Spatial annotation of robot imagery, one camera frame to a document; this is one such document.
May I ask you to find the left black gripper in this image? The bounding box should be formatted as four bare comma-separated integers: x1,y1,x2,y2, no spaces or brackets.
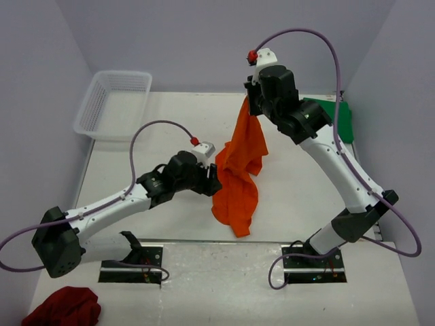
174,159,222,196

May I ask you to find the orange t shirt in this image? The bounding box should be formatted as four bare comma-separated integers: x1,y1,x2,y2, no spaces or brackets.
211,98,268,238

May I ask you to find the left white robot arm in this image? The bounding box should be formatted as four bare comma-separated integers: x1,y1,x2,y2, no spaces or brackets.
31,143,222,278

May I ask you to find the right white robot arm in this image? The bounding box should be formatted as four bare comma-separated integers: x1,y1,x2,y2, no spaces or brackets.
245,63,398,267

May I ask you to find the folded green t shirt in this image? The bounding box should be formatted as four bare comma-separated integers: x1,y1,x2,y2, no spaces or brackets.
303,97,354,144

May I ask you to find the white plastic mesh basket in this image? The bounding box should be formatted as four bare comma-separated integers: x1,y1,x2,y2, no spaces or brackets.
73,70,152,142

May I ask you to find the crumpled dark red t shirt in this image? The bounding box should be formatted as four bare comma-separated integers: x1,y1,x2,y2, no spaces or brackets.
21,286,101,325

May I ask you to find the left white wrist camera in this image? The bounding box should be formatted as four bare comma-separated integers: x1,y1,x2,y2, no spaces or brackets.
191,142,215,161

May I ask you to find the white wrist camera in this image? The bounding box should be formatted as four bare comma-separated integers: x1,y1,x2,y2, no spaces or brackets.
191,142,215,161
256,48,278,71

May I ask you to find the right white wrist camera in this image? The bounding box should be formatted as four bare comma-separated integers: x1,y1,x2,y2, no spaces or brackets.
256,48,278,71

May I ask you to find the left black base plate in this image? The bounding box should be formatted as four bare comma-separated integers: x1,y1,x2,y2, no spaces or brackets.
98,244,167,285

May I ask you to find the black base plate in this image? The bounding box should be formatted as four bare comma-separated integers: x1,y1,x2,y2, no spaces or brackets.
283,250,347,284
98,244,167,285

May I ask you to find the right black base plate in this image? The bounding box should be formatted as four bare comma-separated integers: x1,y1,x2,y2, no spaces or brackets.
283,250,347,284

